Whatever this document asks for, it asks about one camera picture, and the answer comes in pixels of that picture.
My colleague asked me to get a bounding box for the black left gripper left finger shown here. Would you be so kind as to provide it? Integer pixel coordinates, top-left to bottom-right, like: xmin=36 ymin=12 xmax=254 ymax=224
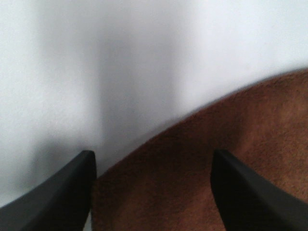
xmin=0 ymin=151 xmax=96 ymax=231

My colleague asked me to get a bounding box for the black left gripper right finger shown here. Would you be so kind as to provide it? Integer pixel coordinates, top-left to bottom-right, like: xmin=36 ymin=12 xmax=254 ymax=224
xmin=210 ymin=150 xmax=308 ymax=231

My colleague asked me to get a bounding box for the brown towel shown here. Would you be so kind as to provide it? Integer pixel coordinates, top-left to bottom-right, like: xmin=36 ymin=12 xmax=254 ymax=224
xmin=92 ymin=70 xmax=308 ymax=231

